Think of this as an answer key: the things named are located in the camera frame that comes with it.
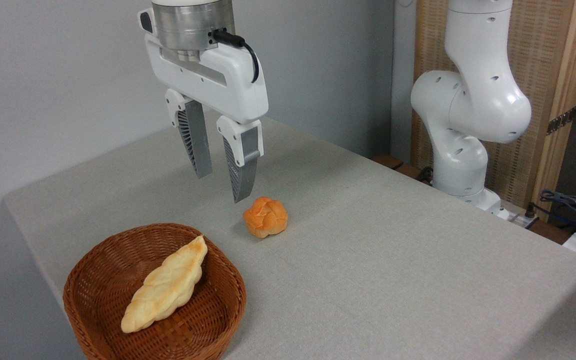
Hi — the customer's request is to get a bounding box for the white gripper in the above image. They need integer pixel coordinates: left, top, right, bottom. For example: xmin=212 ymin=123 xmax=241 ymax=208
xmin=144 ymin=32 xmax=269 ymax=204

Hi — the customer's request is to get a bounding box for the round orange bread roll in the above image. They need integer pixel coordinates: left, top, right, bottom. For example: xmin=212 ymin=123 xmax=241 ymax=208
xmin=242 ymin=196 xmax=289 ymax=239

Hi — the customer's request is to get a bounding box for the long pale braided bread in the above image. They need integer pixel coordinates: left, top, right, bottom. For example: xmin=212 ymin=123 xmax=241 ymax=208
xmin=120 ymin=235 xmax=208 ymax=334

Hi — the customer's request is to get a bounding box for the brown wicker basket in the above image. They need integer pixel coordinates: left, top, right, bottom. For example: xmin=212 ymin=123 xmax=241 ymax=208
xmin=63 ymin=223 xmax=247 ymax=360

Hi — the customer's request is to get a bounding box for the metal hinge on panel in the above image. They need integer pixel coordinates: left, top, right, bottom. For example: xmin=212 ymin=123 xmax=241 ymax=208
xmin=546 ymin=106 xmax=576 ymax=136

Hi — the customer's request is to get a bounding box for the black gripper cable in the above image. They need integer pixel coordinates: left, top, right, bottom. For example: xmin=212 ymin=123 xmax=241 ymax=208
xmin=212 ymin=29 xmax=260 ymax=84

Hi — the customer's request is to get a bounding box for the dark cable bundle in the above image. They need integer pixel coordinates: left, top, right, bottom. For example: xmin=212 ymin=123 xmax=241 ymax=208
xmin=539 ymin=189 xmax=576 ymax=236

